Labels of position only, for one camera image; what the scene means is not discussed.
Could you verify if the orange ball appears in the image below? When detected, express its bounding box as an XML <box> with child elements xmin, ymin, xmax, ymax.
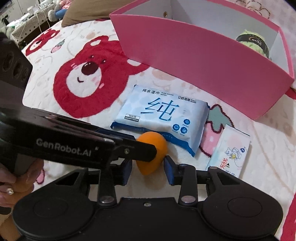
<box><xmin>136</xmin><ymin>132</ymin><xmax>168</xmax><ymax>176</ymax></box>

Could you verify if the small white tissue pack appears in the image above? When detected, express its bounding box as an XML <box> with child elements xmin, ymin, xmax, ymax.
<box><xmin>206</xmin><ymin>125</ymin><xmax>250</xmax><ymax>178</ymax></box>

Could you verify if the blue wet wipes pack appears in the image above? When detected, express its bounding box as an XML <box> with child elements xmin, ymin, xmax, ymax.
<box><xmin>111</xmin><ymin>85</ymin><xmax>209</xmax><ymax>156</ymax></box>

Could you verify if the beige sleeve forearm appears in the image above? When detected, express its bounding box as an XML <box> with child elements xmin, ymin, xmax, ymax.
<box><xmin>1</xmin><ymin>215</ymin><xmax>21</xmax><ymax>241</ymax></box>

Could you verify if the person's left hand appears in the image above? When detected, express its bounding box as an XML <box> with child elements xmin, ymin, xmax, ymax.
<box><xmin>1</xmin><ymin>159</ymin><xmax>44</xmax><ymax>208</ymax></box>

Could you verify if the bedside table with cloth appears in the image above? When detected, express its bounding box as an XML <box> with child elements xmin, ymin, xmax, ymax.
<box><xmin>9</xmin><ymin>3</ymin><xmax>55</xmax><ymax>45</ymax></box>

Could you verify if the white cabinet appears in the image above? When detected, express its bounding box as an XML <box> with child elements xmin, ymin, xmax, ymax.
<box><xmin>1</xmin><ymin>0</ymin><xmax>41</xmax><ymax>27</ymax></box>

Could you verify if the grey plush toy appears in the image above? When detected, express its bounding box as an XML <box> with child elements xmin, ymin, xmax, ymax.
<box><xmin>48</xmin><ymin>0</ymin><xmax>72</xmax><ymax>22</ymax></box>

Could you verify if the pink cardboard box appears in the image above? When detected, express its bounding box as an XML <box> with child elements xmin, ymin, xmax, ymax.
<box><xmin>110</xmin><ymin>1</ymin><xmax>295</xmax><ymax>120</ymax></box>

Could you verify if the brown pillow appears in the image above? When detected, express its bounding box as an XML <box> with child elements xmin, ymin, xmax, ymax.
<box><xmin>61</xmin><ymin>0</ymin><xmax>133</xmax><ymax>27</ymax></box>

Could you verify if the green yarn ball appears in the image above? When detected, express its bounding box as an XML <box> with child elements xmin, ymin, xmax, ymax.
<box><xmin>236</xmin><ymin>30</ymin><xmax>269</xmax><ymax>58</ymax></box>

